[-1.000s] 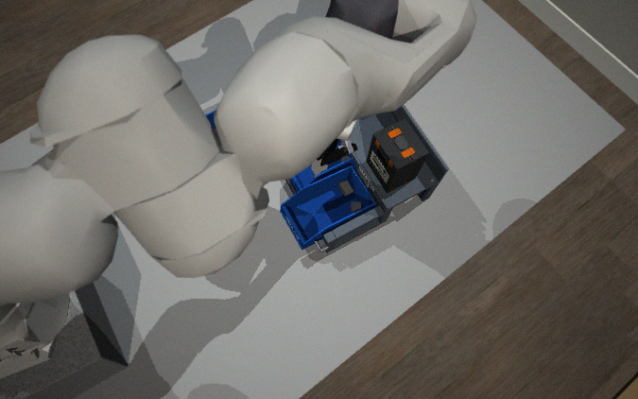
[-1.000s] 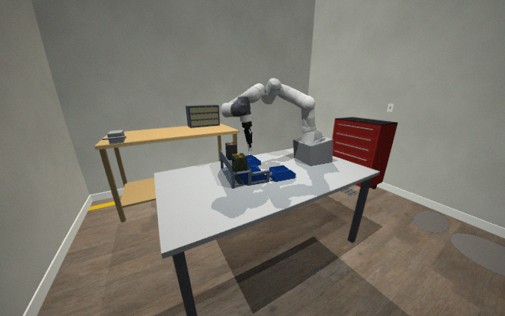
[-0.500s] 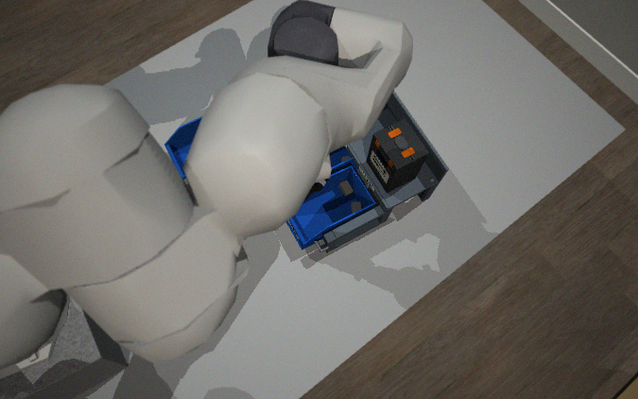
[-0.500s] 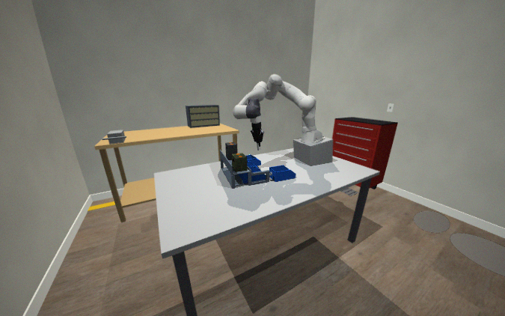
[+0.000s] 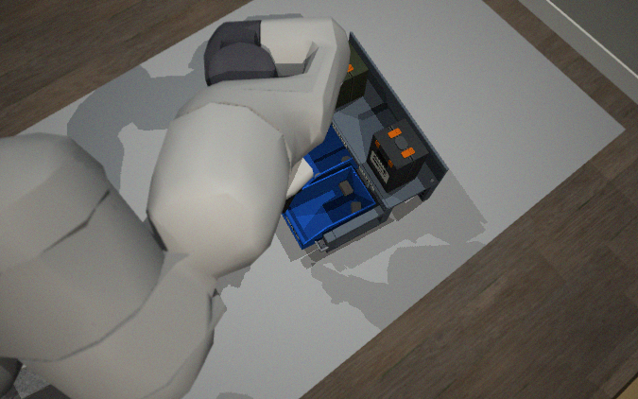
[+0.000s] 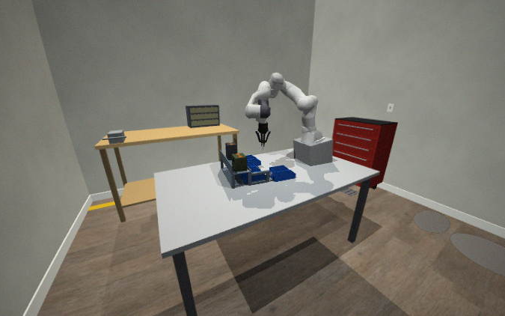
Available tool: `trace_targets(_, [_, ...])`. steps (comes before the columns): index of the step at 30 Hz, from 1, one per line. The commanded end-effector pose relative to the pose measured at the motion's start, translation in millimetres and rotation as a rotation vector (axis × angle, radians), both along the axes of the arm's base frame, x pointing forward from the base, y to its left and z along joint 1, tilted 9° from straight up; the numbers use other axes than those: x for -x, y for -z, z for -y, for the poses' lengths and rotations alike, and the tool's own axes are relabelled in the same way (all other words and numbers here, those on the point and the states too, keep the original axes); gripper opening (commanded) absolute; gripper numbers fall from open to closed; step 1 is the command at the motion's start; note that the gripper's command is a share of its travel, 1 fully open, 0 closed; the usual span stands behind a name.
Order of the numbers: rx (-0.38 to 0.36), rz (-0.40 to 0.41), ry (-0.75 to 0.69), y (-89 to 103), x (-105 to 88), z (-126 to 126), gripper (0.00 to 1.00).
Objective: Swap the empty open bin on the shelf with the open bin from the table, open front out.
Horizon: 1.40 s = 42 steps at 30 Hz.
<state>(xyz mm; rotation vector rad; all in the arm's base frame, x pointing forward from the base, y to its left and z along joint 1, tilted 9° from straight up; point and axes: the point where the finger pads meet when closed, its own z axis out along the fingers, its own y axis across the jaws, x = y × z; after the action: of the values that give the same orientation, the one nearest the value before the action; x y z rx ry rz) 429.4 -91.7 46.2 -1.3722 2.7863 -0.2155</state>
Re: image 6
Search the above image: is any olive green case with orange latches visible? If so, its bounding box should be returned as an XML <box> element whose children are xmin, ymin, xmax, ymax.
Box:
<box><xmin>232</xmin><ymin>153</ymin><xmax>247</xmax><ymax>172</ymax></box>

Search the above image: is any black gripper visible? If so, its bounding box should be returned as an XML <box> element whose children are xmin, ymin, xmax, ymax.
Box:
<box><xmin>255</xmin><ymin>123</ymin><xmax>271</xmax><ymax>151</ymax></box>

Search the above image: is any grey shelf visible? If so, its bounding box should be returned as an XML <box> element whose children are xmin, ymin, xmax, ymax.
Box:
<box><xmin>220</xmin><ymin>150</ymin><xmax>272</xmax><ymax>189</ymax></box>

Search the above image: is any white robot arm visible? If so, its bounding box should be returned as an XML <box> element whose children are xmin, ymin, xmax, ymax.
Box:
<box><xmin>245</xmin><ymin>73</ymin><xmax>325</xmax><ymax>143</ymax></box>

